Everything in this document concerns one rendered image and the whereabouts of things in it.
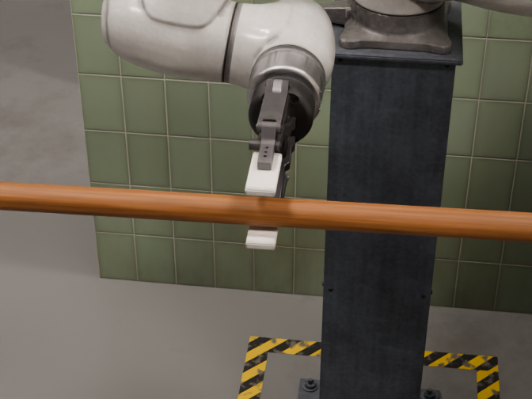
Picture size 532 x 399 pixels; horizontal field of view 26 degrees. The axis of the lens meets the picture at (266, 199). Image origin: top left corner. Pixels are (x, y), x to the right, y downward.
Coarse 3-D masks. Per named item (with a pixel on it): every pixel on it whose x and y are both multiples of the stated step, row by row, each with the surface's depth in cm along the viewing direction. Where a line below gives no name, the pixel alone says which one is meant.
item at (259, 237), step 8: (248, 232) 119; (256, 232) 119; (264, 232) 119; (272, 232) 119; (248, 240) 118; (256, 240) 118; (264, 240) 118; (272, 240) 118; (248, 248) 118; (256, 248) 118; (264, 248) 118; (272, 248) 118
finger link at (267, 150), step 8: (264, 128) 118; (272, 128) 118; (264, 136) 118; (272, 136) 118; (264, 144) 118; (272, 144) 118; (264, 152) 117; (272, 152) 117; (264, 160) 116; (272, 160) 118; (264, 168) 116
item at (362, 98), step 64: (384, 64) 186; (448, 64) 184; (384, 128) 194; (448, 128) 192; (384, 192) 201; (384, 256) 209; (384, 320) 218; (256, 384) 265; (320, 384) 230; (384, 384) 228
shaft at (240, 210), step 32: (0, 192) 120; (32, 192) 120; (64, 192) 119; (96, 192) 119; (128, 192) 119; (160, 192) 119; (256, 224) 118; (288, 224) 118; (320, 224) 117; (352, 224) 117; (384, 224) 116; (416, 224) 116; (448, 224) 116; (480, 224) 115; (512, 224) 115
